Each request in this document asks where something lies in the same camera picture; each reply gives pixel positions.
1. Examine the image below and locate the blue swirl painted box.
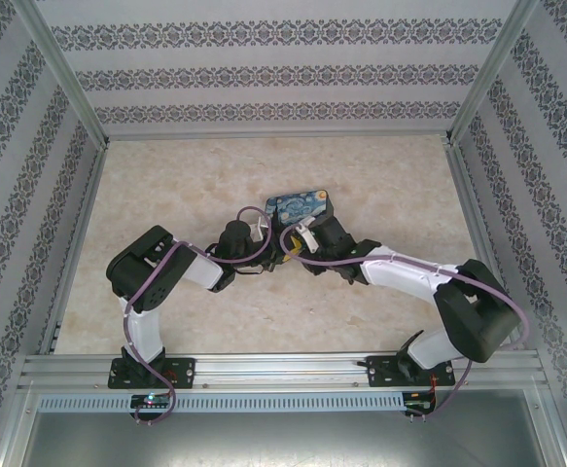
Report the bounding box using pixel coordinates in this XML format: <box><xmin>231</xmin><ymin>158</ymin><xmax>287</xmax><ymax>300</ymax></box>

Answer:
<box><xmin>265</xmin><ymin>188</ymin><xmax>337</xmax><ymax>227</ymax></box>

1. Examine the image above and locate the left control board with LEDs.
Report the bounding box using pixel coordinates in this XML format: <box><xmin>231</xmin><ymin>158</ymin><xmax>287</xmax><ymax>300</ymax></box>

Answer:
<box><xmin>130</xmin><ymin>393</ymin><xmax>174</xmax><ymax>410</ymax></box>

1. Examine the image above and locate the control board with leds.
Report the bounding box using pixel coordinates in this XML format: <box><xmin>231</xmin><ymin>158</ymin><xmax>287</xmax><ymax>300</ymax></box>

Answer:
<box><xmin>405</xmin><ymin>395</ymin><xmax>436</xmax><ymax>415</ymax></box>
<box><xmin>130</xmin><ymin>393</ymin><xmax>174</xmax><ymax>410</ymax></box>

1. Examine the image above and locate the grey metal sheet panel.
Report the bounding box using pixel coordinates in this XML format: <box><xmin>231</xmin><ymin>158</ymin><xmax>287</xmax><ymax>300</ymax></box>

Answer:
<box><xmin>18</xmin><ymin>388</ymin><xmax>554</xmax><ymax>467</ymax></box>

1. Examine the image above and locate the right control board with LEDs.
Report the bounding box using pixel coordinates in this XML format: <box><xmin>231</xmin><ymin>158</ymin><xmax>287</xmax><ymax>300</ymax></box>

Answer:
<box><xmin>405</xmin><ymin>395</ymin><xmax>436</xmax><ymax>415</ymax></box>

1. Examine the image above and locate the aluminium mounting rail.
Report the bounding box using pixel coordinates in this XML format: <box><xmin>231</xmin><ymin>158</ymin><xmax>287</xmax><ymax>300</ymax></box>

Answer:
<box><xmin>18</xmin><ymin>353</ymin><xmax>543</xmax><ymax>391</ymax></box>

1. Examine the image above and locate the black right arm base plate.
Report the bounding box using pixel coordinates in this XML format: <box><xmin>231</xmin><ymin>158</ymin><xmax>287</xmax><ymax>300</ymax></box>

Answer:
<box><xmin>367</xmin><ymin>353</ymin><xmax>457</xmax><ymax>389</ymax></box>

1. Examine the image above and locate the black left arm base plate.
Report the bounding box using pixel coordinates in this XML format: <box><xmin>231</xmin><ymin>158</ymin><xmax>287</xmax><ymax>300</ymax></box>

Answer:
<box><xmin>109</xmin><ymin>356</ymin><xmax>197</xmax><ymax>391</ymax></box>

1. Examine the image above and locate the white slotted cable duct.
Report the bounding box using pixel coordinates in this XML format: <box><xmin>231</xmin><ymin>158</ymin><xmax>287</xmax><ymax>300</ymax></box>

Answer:
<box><xmin>36</xmin><ymin>392</ymin><xmax>407</xmax><ymax>412</ymax></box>

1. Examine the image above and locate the aluminium table side rail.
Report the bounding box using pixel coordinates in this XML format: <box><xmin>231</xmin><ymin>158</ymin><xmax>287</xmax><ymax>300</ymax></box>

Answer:
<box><xmin>38</xmin><ymin>140</ymin><xmax>110</xmax><ymax>357</ymax></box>

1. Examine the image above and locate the aluminium frame post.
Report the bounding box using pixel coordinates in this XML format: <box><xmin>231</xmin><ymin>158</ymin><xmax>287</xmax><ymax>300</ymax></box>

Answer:
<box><xmin>443</xmin><ymin>0</ymin><xmax>541</xmax><ymax>145</ymax></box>
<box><xmin>12</xmin><ymin>0</ymin><xmax>111</xmax><ymax>150</ymax></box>

